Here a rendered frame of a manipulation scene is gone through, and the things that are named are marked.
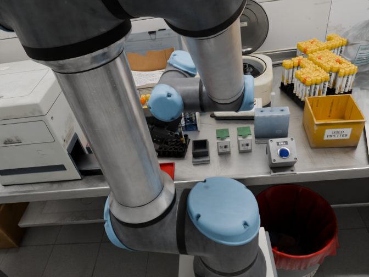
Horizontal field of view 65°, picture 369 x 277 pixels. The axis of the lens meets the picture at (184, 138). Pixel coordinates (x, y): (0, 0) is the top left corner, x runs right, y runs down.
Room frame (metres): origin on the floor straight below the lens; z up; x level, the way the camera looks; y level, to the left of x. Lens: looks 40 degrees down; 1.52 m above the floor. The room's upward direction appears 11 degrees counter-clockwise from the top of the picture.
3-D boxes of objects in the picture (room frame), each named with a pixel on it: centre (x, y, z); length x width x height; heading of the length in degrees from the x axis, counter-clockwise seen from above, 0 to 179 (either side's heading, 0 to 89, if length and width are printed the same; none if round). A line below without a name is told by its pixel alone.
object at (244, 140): (0.67, -0.18, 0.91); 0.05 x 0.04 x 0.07; 171
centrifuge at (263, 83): (0.95, -0.24, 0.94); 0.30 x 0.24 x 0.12; 162
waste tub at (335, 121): (0.66, -0.45, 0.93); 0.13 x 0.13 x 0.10; 77
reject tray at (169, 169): (0.63, 0.08, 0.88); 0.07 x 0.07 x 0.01; 81
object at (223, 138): (0.68, -0.12, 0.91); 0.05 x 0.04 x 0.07; 171
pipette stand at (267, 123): (0.70, -0.28, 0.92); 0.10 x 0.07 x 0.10; 76
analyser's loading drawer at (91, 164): (0.70, 0.27, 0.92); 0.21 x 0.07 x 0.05; 81
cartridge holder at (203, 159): (0.68, -0.04, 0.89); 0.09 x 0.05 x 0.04; 171
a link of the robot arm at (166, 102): (0.55, 0.00, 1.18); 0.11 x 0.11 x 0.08; 73
